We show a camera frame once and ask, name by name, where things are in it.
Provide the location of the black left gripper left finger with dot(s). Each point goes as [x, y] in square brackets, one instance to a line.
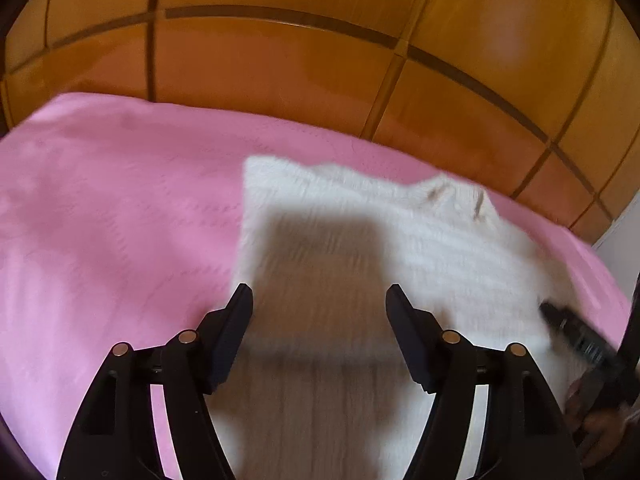
[113, 434]

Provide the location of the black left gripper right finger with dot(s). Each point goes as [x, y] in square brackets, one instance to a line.
[493, 415]

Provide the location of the white knitted sweater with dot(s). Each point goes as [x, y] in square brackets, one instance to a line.
[319, 389]

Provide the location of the person's right hand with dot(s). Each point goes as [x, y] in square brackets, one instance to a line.
[613, 428]

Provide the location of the pink bedspread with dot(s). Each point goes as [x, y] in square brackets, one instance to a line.
[123, 220]

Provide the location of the wooden panelled headboard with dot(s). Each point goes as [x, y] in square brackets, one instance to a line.
[536, 99]

